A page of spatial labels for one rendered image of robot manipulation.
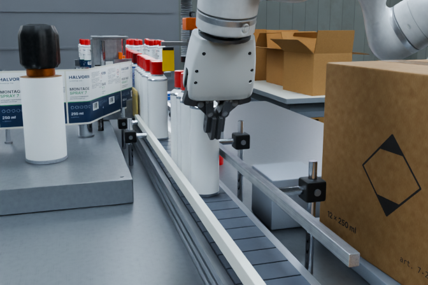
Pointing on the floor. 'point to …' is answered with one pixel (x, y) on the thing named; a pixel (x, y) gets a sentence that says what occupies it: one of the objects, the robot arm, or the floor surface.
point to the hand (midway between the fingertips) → (213, 125)
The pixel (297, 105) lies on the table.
